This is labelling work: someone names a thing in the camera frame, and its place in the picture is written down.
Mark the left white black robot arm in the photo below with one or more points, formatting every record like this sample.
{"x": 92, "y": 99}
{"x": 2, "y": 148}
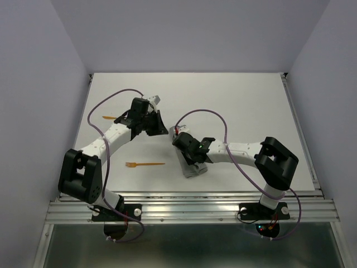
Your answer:
{"x": 81, "y": 173}

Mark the aluminium rail frame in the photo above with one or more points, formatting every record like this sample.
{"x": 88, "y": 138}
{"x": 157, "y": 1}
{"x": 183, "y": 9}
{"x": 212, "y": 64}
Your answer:
{"x": 320, "y": 238}

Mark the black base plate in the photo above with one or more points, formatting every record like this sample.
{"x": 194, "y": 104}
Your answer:
{"x": 258, "y": 212}
{"x": 132, "y": 213}

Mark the orange plastic fork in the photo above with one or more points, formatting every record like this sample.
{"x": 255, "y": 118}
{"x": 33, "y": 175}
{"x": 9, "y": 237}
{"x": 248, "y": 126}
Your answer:
{"x": 134, "y": 164}

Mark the grey cloth napkin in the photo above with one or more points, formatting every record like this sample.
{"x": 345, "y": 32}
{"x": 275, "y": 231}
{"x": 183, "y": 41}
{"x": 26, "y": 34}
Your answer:
{"x": 189, "y": 171}

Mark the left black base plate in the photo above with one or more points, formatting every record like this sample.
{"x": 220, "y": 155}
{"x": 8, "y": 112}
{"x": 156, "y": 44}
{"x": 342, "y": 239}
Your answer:
{"x": 132, "y": 213}

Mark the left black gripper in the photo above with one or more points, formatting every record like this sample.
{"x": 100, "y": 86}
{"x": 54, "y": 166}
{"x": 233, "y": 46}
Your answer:
{"x": 160, "y": 129}

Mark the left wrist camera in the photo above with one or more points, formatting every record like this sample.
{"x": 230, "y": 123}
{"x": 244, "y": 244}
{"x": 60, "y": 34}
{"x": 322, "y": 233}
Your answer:
{"x": 154, "y": 100}

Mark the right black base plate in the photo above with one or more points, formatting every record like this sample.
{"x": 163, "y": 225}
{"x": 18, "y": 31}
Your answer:
{"x": 258, "y": 212}

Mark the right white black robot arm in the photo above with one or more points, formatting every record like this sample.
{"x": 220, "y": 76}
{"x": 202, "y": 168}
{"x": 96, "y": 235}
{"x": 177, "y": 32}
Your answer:
{"x": 276, "y": 163}

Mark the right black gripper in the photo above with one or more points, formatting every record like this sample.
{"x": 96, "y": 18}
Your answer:
{"x": 188, "y": 159}

